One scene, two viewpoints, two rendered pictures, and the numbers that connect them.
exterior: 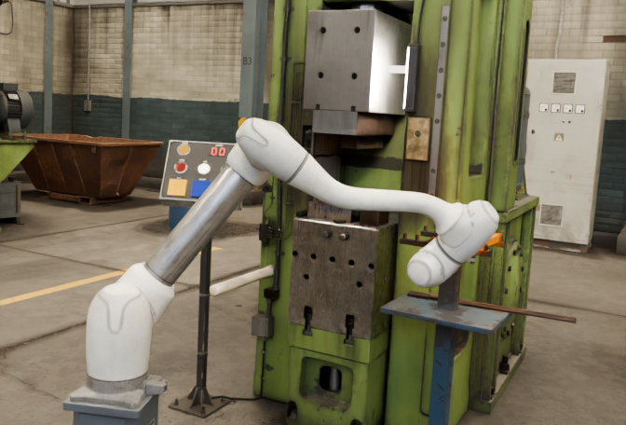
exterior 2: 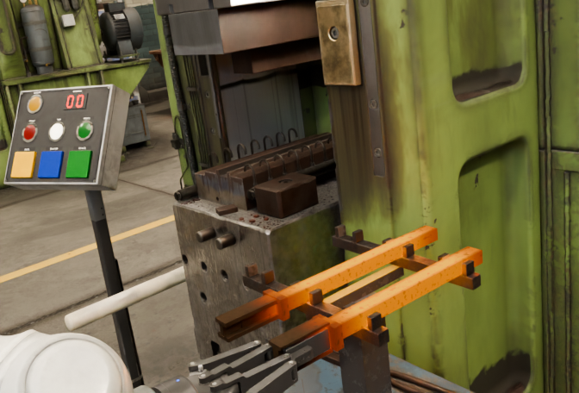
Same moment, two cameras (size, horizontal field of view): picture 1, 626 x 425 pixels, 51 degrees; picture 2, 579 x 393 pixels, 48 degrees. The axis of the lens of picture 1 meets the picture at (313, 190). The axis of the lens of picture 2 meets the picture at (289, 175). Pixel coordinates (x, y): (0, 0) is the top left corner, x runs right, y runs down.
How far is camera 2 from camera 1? 1.62 m
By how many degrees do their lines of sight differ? 25
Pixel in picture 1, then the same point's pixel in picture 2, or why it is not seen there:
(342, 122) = (203, 32)
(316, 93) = not seen: outside the picture
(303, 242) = (189, 243)
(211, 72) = not seen: outside the picture
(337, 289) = not seen: hidden behind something
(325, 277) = (222, 302)
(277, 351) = not seen: hidden behind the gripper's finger
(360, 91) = not seen: outside the picture
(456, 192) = (417, 145)
